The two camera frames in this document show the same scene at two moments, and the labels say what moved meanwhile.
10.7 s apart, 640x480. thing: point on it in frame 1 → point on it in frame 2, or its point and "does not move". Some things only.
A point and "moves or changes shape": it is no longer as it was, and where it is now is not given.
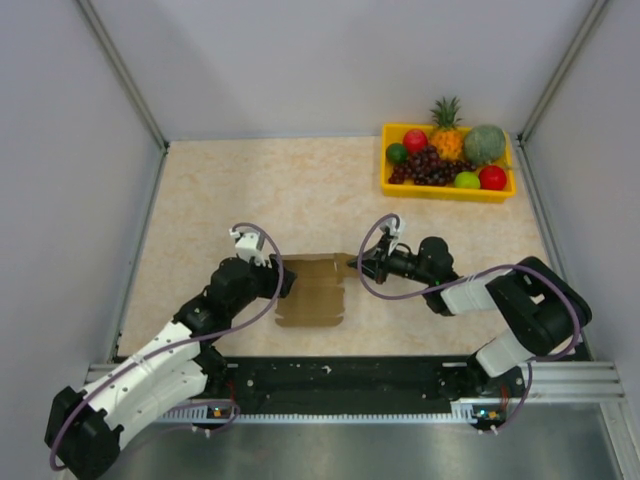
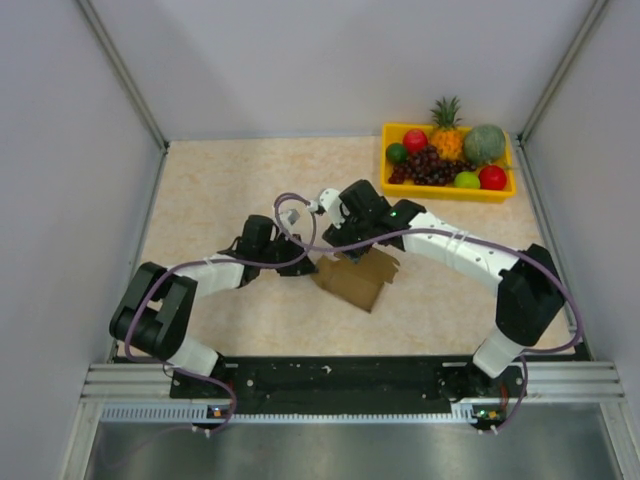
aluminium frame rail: [579, 380] does not move
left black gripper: [271, 276] → [302, 267]
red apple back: [415, 140] does not move
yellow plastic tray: [395, 133] does not move
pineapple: [446, 138] does not move
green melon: [484, 144] does not move
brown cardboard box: [316, 297] moves or changes shape
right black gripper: [377, 262] → [339, 236]
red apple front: [492, 178] does not move
